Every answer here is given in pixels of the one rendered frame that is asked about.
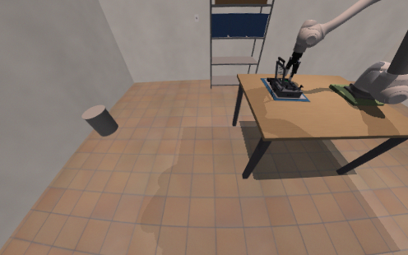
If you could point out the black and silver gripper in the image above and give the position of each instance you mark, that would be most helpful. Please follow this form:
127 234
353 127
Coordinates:
293 60

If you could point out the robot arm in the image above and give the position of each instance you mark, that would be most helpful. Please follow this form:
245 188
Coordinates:
384 82

